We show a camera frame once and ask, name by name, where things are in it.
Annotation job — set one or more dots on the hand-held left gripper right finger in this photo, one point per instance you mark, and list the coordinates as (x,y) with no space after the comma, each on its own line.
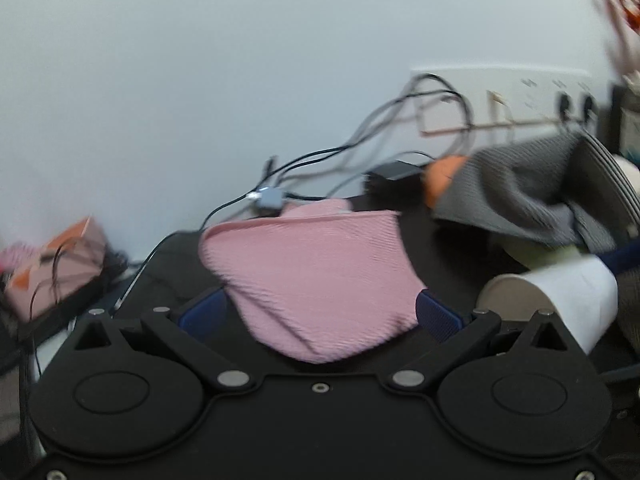
(437,317)

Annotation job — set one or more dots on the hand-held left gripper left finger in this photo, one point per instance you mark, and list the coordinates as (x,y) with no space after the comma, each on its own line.
(202,311)

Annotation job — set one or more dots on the pink knitted cloth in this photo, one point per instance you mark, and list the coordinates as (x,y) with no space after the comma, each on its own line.
(310,270)

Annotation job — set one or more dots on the white paper cup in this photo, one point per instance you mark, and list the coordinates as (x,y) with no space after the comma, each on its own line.
(565,290)

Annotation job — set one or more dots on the grey knitted cloth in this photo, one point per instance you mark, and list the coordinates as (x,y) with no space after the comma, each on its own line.
(500,185)

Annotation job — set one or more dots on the grey usb hub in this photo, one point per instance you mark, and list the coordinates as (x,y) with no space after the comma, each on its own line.
(270,199)

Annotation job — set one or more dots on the orange ball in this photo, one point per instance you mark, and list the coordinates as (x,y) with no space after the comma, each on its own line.
(437,180)

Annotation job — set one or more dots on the pink cardboard box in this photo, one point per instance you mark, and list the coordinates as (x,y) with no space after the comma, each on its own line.
(60,270)

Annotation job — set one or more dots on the black power adapter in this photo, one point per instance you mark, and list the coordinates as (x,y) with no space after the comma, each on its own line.
(392,172)

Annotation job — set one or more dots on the striped grey round object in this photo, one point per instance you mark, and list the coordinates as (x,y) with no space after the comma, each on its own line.
(602,170)

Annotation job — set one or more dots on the black power plug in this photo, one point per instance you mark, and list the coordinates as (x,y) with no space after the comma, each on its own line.
(588,108)
(564,106)

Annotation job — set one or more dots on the white wall socket panel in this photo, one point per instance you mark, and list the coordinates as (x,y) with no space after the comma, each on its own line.
(500,85)

